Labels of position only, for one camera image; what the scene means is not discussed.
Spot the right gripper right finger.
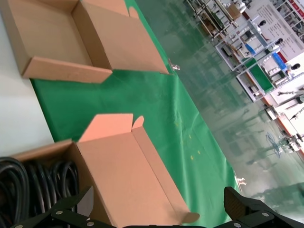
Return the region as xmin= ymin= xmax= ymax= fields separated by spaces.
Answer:
xmin=224 ymin=186 xmax=304 ymax=228

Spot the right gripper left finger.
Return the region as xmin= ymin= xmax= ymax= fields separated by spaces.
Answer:
xmin=10 ymin=186 xmax=113 ymax=228

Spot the black power cable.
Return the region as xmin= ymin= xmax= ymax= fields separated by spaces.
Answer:
xmin=0 ymin=157 xmax=31 ymax=228
xmin=50 ymin=161 xmax=79 ymax=208
xmin=23 ymin=161 xmax=56 ymax=216

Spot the brown cardboard box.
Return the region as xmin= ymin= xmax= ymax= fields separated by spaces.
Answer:
xmin=11 ymin=113 xmax=200 ymax=228

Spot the cardboard box with holed flap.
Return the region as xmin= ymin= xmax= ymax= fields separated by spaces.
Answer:
xmin=0 ymin=0 xmax=171 ymax=84

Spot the silver binder clip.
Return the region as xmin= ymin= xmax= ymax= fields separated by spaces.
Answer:
xmin=233 ymin=176 xmax=248 ymax=191
xmin=167 ymin=57 xmax=181 ymax=72

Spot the green table cloth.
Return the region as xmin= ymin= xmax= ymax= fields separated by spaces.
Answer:
xmin=30 ymin=0 xmax=243 ymax=228

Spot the white shelf rack blue tray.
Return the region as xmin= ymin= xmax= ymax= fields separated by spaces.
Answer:
xmin=236 ymin=51 xmax=292 ymax=103

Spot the white humanoid robot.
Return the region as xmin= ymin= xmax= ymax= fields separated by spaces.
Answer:
xmin=257 ymin=19 xmax=268 ymax=34
xmin=275 ymin=37 xmax=287 ymax=52
xmin=290 ymin=63 xmax=302 ymax=76

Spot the cardboard carton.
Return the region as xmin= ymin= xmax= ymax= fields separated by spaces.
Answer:
xmin=225 ymin=4 xmax=242 ymax=20

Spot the wide wall poster photo row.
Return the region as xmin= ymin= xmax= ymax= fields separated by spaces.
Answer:
xmin=255 ymin=0 xmax=304 ymax=57

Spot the metal frame work table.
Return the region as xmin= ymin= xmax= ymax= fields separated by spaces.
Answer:
xmin=187 ymin=0 xmax=241 ymax=40

